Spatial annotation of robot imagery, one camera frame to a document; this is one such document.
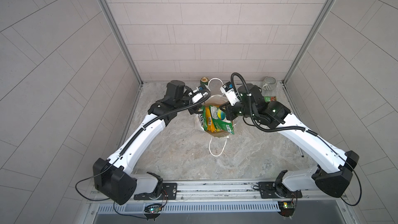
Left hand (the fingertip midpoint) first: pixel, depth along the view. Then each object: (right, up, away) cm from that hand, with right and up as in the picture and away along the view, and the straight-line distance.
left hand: (207, 96), depth 72 cm
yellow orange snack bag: (+2, -16, +9) cm, 18 cm away
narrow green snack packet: (-1, -11, +7) cm, 14 cm away
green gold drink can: (-2, +10, +33) cm, 34 cm away
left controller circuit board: (-23, -48, -7) cm, 54 cm away
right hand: (+6, -5, -4) cm, 9 cm away
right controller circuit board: (+36, -51, -3) cm, 62 cm away
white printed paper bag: (+6, -27, +15) cm, 31 cm away
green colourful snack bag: (+5, -10, -3) cm, 11 cm away
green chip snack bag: (+42, -3, +31) cm, 52 cm away
